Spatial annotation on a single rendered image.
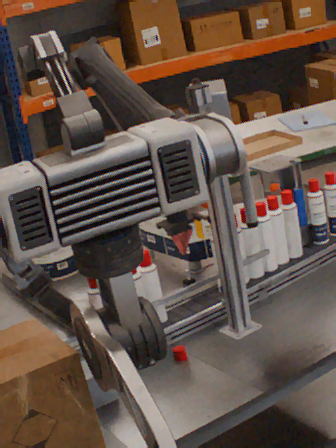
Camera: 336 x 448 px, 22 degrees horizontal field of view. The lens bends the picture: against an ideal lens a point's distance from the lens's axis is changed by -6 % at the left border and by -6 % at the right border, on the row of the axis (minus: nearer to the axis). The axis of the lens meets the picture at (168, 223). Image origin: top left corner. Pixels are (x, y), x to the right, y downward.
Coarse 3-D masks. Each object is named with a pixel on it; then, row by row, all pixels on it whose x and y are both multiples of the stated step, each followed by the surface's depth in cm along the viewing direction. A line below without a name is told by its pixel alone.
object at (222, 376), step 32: (256, 192) 335; (0, 288) 293; (288, 288) 252; (320, 288) 247; (0, 320) 268; (224, 320) 242; (256, 320) 237; (288, 320) 233; (320, 320) 229; (192, 352) 227; (224, 352) 224; (256, 352) 220; (288, 352) 216; (320, 352) 212; (160, 384) 214; (192, 384) 211; (224, 384) 208; (256, 384) 205; (288, 384) 205; (128, 416) 202; (192, 416) 197; (224, 416) 195
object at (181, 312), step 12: (312, 252) 260; (288, 264) 256; (264, 276) 251; (216, 288) 251; (192, 300) 246; (204, 300) 245; (216, 300) 243; (168, 312) 242; (180, 312) 241; (192, 312) 239; (168, 324) 235
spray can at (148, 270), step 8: (144, 256) 229; (144, 264) 230; (152, 264) 232; (144, 272) 230; (152, 272) 230; (144, 280) 231; (152, 280) 231; (144, 288) 232; (152, 288) 232; (160, 288) 234; (152, 296) 232; (160, 296) 234; (160, 312) 234
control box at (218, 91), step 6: (192, 84) 228; (210, 84) 224; (216, 84) 222; (222, 84) 221; (210, 90) 216; (216, 90) 215; (222, 90) 214; (216, 96) 213; (222, 96) 213; (216, 102) 213; (222, 102) 213; (228, 102) 214; (216, 108) 214; (222, 108) 214; (228, 108) 214; (216, 114) 214; (222, 114) 214; (228, 114) 214
